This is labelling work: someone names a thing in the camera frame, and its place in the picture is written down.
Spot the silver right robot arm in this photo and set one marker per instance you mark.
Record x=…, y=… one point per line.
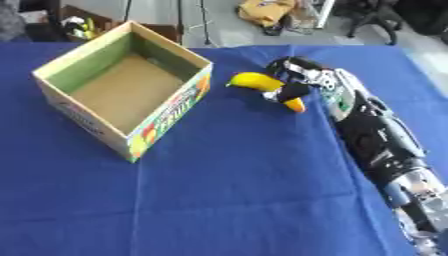
x=373, y=136

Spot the brown wooden crate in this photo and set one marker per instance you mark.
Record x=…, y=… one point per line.
x=116, y=25

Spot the open cardboard box green inside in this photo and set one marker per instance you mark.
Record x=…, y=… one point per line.
x=125, y=90

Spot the black tripod leg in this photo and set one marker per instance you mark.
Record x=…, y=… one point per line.
x=204, y=23

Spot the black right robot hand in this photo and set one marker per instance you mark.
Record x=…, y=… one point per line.
x=295, y=90

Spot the yellow and white toy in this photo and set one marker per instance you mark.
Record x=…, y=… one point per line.
x=80, y=27

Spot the black office chair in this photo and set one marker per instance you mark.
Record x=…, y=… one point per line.
x=379, y=16

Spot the yellow bag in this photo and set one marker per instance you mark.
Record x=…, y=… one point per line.
x=265, y=11

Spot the yellow toy banana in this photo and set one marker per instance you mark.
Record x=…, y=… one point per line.
x=256, y=81

